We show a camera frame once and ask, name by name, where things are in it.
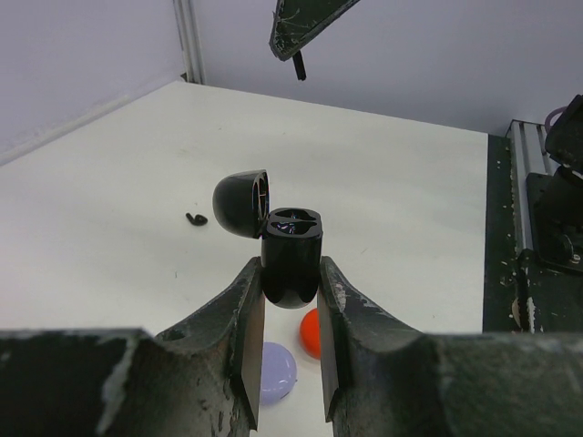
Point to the black earbud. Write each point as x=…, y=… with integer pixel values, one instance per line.
x=196, y=220
x=299, y=66

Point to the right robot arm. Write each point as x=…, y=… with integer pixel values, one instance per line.
x=554, y=203

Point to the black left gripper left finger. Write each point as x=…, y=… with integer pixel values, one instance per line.
x=199, y=377

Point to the aluminium frame rail right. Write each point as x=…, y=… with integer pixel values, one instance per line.
x=189, y=40

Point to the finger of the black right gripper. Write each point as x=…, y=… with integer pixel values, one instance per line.
x=297, y=22

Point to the black earbud charging case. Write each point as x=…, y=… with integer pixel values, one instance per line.
x=291, y=238

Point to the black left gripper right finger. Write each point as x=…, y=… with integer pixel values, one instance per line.
x=381, y=377

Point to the orange earbud charging case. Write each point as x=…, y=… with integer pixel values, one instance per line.
x=310, y=334

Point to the purple earbud charging case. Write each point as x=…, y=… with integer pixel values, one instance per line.
x=278, y=373

